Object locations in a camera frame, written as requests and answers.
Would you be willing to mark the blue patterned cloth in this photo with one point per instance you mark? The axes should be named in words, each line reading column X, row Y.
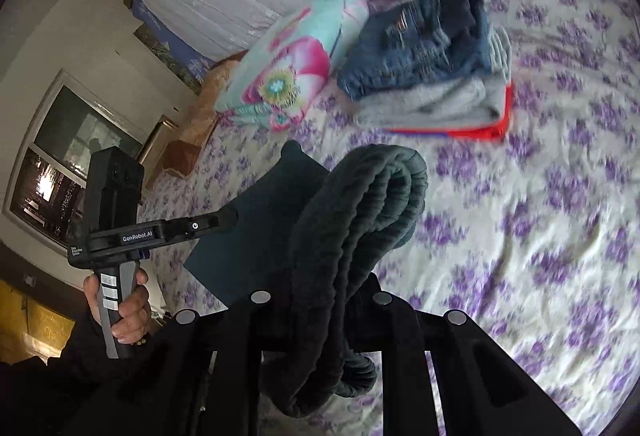
column 156, row 22

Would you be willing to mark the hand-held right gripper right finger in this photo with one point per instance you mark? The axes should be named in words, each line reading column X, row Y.
column 400, row 356

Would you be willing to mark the folded grey garment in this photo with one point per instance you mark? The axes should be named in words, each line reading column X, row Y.
column 450, row 102

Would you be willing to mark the folded red garment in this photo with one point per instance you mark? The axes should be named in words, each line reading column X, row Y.
column 502, row 116

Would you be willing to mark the green patterned cloth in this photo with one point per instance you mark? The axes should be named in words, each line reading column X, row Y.
column 167, row 56

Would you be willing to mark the small purple cloth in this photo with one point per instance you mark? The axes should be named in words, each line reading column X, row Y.
column 385, row 2

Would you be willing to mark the folded blue jeans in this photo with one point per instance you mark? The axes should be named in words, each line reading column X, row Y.
column 415, row 46

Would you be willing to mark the dark green pants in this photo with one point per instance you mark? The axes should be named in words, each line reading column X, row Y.
column 340, row 226

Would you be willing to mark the window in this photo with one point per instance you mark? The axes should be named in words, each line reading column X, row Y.
column 55, row 166

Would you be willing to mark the folded floral blanket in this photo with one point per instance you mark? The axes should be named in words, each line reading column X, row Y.
column 295, row 61

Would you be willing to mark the orange brown pillow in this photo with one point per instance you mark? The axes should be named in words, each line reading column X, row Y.
column 200, row 126

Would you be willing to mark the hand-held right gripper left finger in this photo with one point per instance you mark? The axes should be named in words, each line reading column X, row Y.
column 245, row 341

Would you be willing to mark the yellow patterned cloth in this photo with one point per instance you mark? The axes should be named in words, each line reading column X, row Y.
column 35, row 326

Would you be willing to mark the person's left hand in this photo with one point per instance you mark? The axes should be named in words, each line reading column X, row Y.
column 134, row 311

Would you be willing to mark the person's left forearm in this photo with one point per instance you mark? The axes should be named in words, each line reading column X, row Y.
column 60, row 381

